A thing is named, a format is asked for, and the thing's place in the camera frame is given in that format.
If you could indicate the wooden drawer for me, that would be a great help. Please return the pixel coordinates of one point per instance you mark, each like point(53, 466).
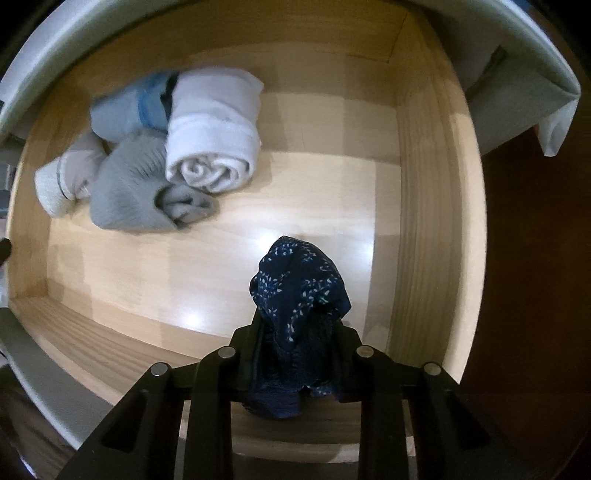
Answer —
point(323, 161)

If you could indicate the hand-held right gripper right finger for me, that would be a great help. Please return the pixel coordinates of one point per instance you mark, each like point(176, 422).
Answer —
point(346, 344)

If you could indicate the beige and white rolled underwear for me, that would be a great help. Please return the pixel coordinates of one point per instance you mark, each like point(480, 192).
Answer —
point(60, 180)

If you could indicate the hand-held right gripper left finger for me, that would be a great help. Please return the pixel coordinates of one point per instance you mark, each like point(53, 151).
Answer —
point(244, 341)

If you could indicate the blue underwear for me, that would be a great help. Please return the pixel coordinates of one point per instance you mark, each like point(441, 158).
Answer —
point(120, 110)

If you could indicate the navy floral underwear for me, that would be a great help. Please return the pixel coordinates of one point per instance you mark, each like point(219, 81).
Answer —
point(295, 286)

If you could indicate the grey knit underwear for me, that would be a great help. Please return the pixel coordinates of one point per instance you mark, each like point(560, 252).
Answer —
point(124, 184)

